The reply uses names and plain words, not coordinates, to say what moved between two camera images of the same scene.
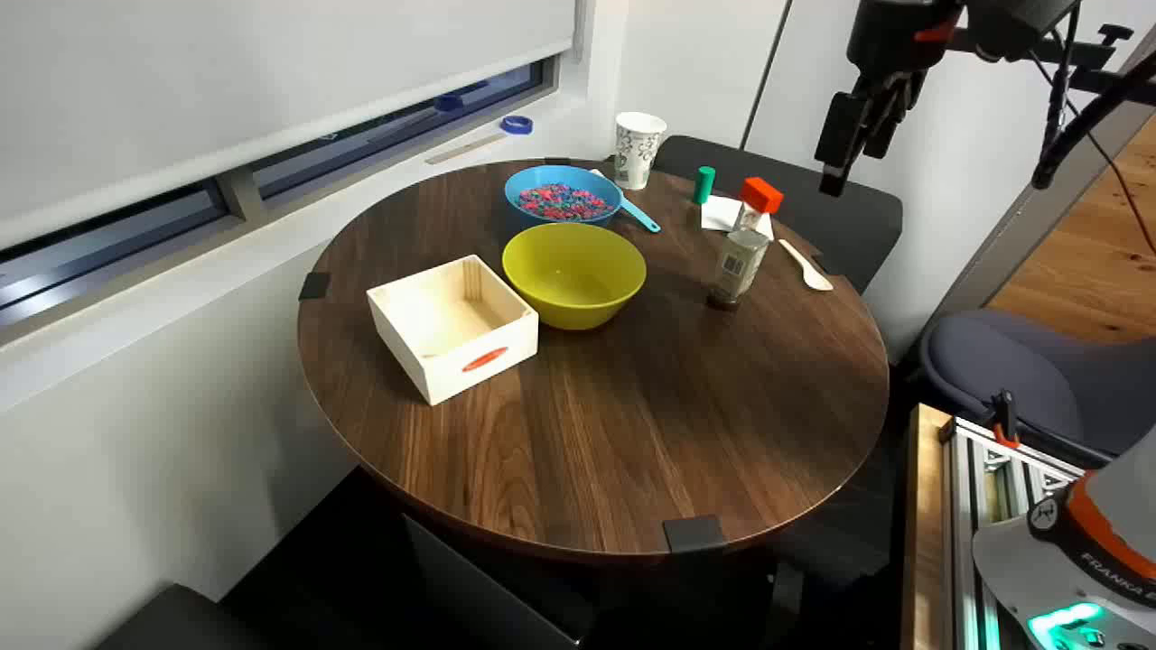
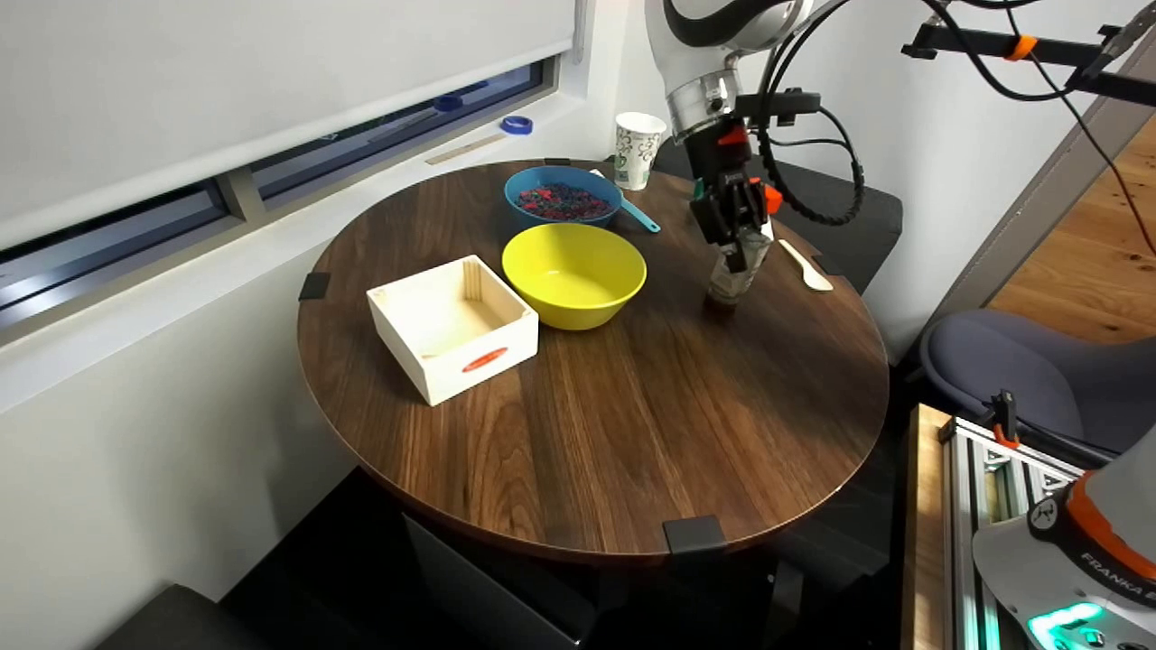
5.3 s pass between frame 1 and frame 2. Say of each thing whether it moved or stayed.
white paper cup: stayed
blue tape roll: stayed
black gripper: moved
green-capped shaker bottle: stayed
